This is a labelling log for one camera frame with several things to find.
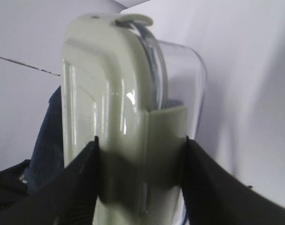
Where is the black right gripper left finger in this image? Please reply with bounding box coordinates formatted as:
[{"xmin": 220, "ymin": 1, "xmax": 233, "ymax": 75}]
[{"xmin": 0, "ymin": 137, "xmax": 100, "ymax": 225}]

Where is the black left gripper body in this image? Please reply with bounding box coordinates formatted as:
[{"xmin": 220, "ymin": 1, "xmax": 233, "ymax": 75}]
[{"xmin": 0, "ymin": 159, "xmax": 30, "ymax": 209}]

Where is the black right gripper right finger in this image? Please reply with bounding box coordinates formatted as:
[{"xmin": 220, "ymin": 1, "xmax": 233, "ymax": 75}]
[{"xmin": 181, "ymin": 138, "xmax": 285, "ymax": 225}]

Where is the navy blue lunch bag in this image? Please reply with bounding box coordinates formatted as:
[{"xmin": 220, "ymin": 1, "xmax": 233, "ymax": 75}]
[{"xmin": 27, "ymin": 87, "xmax": 64, "ymax": 194}]

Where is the green lidded lunch box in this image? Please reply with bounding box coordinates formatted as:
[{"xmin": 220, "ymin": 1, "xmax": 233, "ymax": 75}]
[{"xmin": 61, "ymin": 14, "xmax": 206, "ymax": 225}]

